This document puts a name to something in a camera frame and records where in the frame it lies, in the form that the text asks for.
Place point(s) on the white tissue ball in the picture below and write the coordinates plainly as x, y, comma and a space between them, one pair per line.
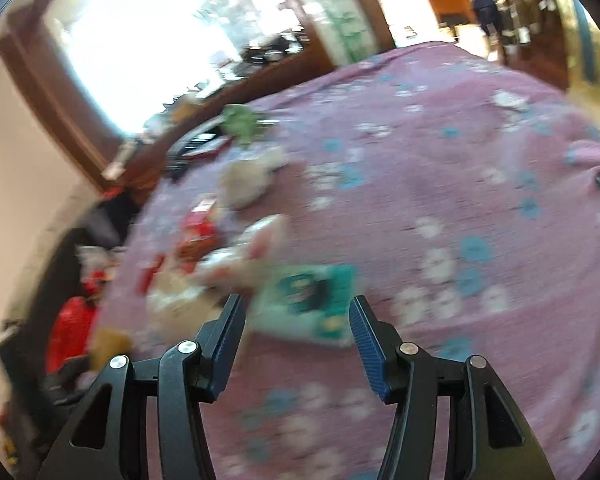
249, 174

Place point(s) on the wooden stair railing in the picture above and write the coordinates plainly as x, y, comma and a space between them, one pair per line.
535, 41

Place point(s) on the green crumpled cloth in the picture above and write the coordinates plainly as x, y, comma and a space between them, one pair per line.
242, 124

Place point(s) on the black sofa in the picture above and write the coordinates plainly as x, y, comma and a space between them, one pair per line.
39, 402

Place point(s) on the green white box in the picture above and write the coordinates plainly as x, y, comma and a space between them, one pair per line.
307, 303

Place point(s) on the cream plastic bag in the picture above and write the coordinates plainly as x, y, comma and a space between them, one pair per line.
176, 307

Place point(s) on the person in blue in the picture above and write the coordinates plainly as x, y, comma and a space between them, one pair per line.
488, 16

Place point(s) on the red snack wrapper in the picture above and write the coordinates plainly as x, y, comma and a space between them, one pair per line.
199, 233

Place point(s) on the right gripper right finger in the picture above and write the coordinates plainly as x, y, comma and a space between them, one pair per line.
489, 438

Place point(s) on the pink floral tablecloth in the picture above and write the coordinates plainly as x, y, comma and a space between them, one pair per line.
473, 229

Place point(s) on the wooden counter ledge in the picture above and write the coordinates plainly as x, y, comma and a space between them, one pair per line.
142, 172

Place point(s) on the black case on table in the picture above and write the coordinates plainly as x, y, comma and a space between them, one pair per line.
193, 150

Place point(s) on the white plastic bag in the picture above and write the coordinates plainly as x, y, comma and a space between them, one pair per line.
241, 264

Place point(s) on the small white wrapper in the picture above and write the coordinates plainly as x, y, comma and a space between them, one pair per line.
509, 100

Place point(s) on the red plastic basket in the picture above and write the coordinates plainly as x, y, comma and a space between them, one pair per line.
70, 332

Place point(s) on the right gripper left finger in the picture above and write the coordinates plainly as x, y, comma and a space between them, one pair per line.
105, 436

